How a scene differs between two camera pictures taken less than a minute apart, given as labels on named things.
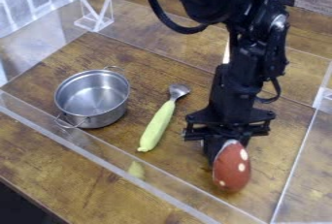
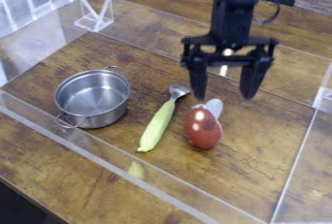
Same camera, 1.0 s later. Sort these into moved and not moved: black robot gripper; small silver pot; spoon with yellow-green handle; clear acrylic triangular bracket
Moved: black robot gripper
Not moved: clear acrylic triangular bracket; spoon with yellow-green handle; small silver pot
